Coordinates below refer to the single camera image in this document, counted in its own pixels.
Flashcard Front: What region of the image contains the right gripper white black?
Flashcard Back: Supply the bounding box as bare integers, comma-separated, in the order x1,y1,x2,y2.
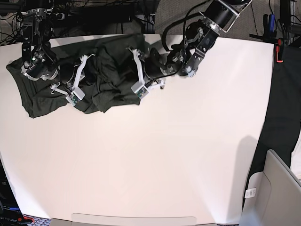
50,54,95,106

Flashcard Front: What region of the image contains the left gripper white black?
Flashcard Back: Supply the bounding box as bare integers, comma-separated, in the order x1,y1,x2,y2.
127,48,166,99

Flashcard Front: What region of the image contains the dark green long-sleeve shirt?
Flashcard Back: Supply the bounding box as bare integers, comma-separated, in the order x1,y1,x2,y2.
6,34,148,118

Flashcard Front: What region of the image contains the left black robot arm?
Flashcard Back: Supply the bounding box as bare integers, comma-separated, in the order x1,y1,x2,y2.
128,0,251,99

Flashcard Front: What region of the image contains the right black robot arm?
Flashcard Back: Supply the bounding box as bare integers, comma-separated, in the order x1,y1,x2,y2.
20,0,94,106

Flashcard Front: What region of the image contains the black box under table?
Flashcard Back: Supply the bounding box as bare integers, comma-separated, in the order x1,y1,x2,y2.
90,7,133,23

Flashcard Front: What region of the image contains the red clamp lower left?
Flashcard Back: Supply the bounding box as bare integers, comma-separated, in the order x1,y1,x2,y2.
17,216,34,224

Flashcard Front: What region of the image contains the red black table clamp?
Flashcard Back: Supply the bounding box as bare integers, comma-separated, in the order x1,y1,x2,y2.
275,38,286,63

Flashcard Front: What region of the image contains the white barcode label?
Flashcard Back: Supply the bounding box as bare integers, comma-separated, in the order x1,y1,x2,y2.
245,188,256,199

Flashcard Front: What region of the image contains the beige plastic bin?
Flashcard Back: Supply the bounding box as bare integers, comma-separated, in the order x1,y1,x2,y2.
239,150,301,226

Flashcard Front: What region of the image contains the blue handled clamp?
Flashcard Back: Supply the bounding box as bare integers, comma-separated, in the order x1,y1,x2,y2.
262,14,277,43

